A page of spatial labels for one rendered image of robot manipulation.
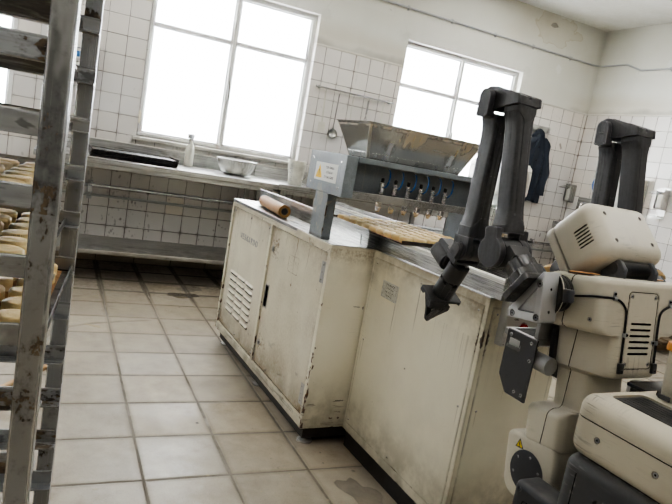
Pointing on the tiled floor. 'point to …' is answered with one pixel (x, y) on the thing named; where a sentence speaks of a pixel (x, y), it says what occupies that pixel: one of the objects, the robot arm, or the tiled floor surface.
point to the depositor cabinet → (294, 314)
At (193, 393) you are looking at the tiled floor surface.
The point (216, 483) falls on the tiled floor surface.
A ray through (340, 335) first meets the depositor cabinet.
